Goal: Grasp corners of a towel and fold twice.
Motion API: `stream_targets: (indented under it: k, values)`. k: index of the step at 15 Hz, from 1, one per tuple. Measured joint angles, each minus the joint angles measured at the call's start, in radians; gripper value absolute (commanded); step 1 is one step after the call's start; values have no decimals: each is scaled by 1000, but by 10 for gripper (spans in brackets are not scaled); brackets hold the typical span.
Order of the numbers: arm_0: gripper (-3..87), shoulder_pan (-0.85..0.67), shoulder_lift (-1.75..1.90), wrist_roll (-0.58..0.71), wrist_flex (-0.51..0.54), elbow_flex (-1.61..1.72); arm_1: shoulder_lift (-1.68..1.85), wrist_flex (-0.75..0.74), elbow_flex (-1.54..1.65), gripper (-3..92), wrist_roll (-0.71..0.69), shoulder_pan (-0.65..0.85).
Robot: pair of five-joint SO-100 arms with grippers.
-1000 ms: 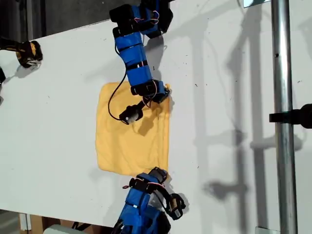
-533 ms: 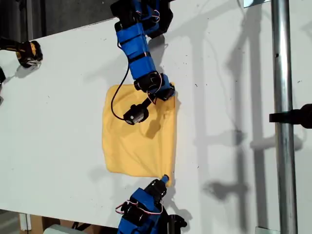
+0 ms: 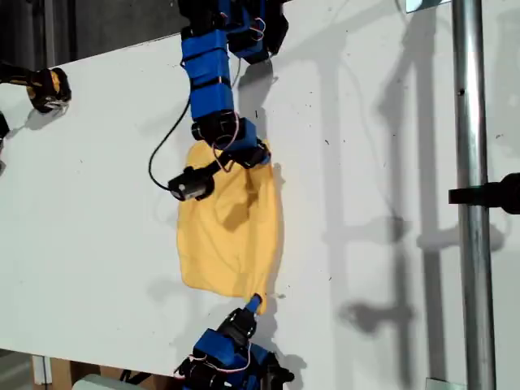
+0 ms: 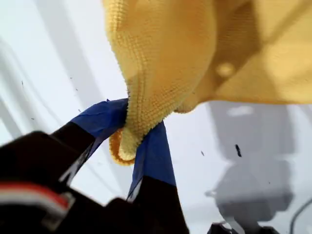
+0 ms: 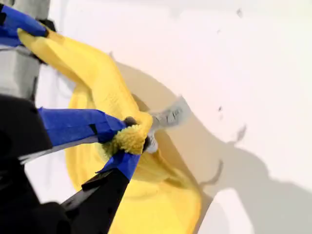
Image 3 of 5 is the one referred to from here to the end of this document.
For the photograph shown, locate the yellow towel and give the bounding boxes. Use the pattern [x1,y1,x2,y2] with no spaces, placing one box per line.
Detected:
[176,137,285,316]

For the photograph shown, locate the white box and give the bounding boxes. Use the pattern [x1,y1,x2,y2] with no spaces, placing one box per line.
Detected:
[72,373,128,390]

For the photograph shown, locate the white table leg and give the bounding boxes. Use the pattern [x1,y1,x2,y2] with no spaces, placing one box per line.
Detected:
[32,354,53,385]

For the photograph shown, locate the black clamp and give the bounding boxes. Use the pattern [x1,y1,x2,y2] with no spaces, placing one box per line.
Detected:
[448,173,520,215]

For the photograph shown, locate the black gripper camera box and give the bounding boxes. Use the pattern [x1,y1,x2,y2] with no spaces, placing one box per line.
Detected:
[266,352,296,390]
[167,166,216,202]

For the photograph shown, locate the black camera cable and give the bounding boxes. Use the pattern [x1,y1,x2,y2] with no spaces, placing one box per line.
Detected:
[147,97,193,190]

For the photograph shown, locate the steel post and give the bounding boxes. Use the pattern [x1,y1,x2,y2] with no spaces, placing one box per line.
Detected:
[450,0,499,390]

